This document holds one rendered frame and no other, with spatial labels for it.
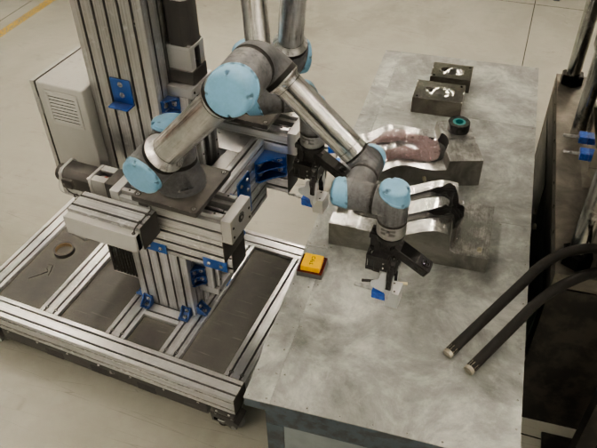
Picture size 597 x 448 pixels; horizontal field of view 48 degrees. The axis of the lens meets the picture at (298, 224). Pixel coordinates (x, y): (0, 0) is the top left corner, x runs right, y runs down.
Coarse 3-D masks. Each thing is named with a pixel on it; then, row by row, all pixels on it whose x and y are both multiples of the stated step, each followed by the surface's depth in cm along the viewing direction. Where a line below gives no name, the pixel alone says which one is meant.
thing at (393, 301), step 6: (354, 282) 186; (396, 282) 183; (366, 288) 185; (372, 288) 183; (396, 288) 181; (372, 294) 183; (378, 294) 182; (384, 294) 182; (396, 294) 179; (390, 300) 182; (396, 300) 181; (390, 306) 183; (396, 306) 182
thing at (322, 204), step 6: (318, 192) 212; (324, 192) 212; (300, 198) 215; (306, 198) 212; (318, 198) 210; (324, 198) 210; (306, 204) 213; (318, 204) 211; (324, 204) 212; (312, 210) 213; (318, 210) 212; (324, 210) 214
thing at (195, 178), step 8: (184, 168) 194; (192, 168) 196; (200, 168) 200; (176, 176) 195; (184, 176) 196; (192, 176) 197; (200, 176) 200; (168, 184) 197; (176, 184) 196; (184, 184) 198; (192, 184) 198; (200, 184) 200; (160, 192) 200; (168, 192) 198; (176, 192) 197; (184, 192) 197; (192, 192) 199
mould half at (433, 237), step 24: (336, 216) 214; (360, 216) 214; (480, 216) 218; (336, 240) 216; (360, 240) 213; (408, 240) 207; (432, 240) 204; (456, 240) 209; (480, 240) 209; (456, 264) 208; (480, 264) 205
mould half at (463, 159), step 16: (384, 128) 252; (400, 128) 250; (416, 128) 253; (384, 144) 245; (400, 144) 242; (464, 144) 239; (400, 160) 235; (416, 160) 237; (448, 160) 234; (464, 160) 232; (480, 160) 232; (384, 176) 236; (400, 176) 236; (416, 176) 236; (432, 176) 236; (448, 176) 236; (464, 176) 237; (480, 176) 237
